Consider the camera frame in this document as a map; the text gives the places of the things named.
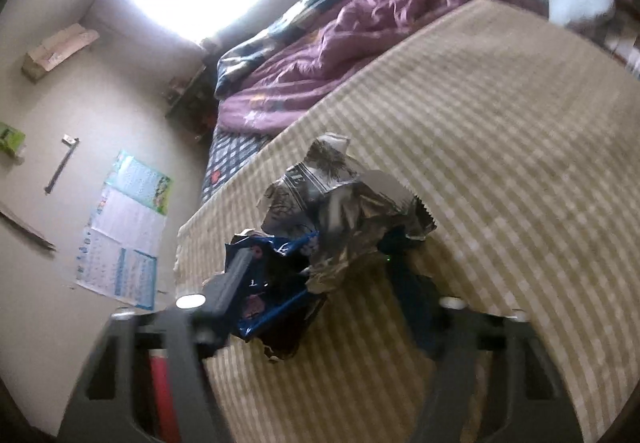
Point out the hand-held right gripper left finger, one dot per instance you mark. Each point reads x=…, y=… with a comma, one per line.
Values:
x=237, y=273

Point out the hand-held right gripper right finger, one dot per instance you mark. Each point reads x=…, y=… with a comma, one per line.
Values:
x=420, y=318

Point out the blue snack wrapper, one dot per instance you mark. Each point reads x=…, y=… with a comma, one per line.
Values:
x=280, y=273

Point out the dark brown wrapper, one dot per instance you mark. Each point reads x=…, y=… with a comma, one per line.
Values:
x=290, y=333

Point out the silver foil wrapper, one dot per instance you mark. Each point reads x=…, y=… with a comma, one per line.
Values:
x=345, y=213

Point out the blue plaid bed sheet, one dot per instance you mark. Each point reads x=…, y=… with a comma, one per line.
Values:
x=230, y=158

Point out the dark shelf unit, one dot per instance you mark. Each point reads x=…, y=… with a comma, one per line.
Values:
x=187, y=103

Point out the striped beige mat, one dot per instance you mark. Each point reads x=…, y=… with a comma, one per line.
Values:
x=475, y=123

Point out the purple quilt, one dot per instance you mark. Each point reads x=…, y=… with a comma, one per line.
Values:
x=350, y=38

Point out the green box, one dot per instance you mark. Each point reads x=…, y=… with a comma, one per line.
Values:
x=11, y=139

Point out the patchwork plaid blanket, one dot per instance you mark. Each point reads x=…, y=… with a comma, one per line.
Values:
x=310, y=8

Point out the cardboard box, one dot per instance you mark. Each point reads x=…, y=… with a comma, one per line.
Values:
x=57, y=50

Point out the wall poster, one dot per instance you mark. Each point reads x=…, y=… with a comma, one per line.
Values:
x=125, y=233

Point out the wall mounted rod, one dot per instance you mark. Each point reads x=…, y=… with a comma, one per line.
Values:
x=60, y=168

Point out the dark wall strip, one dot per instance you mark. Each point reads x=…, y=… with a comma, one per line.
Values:
x=25, y=225

